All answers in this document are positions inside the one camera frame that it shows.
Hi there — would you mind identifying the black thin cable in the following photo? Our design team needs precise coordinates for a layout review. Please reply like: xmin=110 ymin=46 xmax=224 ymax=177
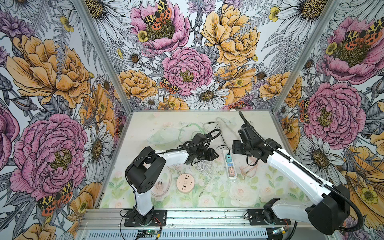
xmin=202 ymin=121 xmax=232 ymax=154

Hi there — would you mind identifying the pink charger cable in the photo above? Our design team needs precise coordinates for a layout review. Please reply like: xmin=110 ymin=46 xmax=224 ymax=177
xmin=239 ymin=163 xmax=259 ymax=178

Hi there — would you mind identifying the pink charger plug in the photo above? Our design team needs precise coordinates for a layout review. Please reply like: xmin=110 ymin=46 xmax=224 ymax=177
xmin=228 ymin=166 xmax=236 ymax=178

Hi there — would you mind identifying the white blue power strip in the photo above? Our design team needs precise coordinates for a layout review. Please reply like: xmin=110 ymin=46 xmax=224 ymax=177
xmin=223 ymin=150 xmax=237 ymax=181

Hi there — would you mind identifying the teal green charger plug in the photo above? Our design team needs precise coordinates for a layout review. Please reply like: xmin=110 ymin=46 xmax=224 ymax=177
xmin=225 ymin=153 xmax=233 ymax=163

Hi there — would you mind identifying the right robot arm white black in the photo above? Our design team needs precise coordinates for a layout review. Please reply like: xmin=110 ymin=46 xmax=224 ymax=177
xmin=233 ymin=124 xmax=364 ymax=235

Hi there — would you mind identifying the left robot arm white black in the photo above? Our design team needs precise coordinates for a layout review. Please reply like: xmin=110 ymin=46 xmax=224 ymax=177
xmin=125 ymin=130 xmax=221 ymax=227

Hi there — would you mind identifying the round pink power socket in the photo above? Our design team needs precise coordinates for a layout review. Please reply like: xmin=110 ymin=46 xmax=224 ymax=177
xmin=176 ymin=174 xmax=196 ymax=194

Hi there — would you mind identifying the white thin coiled cable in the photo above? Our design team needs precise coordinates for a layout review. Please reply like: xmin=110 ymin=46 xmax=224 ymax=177
xmin=194 ymin=159 xmax=215 ymax=176

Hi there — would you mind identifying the green thin cable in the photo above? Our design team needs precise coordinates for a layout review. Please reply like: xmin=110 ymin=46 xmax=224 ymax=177
xmin=178 ymin=122 xmax=208 ymax=145

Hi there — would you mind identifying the clear pink socket cable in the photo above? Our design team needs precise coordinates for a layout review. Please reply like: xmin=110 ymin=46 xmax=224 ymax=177
xmin=151 ymin=166 xmax=181 ymax=202

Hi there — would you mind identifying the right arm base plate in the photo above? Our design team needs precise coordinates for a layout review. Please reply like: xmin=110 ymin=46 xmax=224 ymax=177
xmin=244 ymin=209 xmax=291 ymax=226

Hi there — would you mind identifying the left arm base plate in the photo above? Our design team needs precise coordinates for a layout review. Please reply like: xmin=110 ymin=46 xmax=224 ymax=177
xmin=124 ymin=209 xmax=168 ymax=227

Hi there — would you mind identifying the aluminium front rail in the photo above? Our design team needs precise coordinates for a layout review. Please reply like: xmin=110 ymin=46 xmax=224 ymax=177
xmin=76 ymin=208 xmax=342 ymax=240

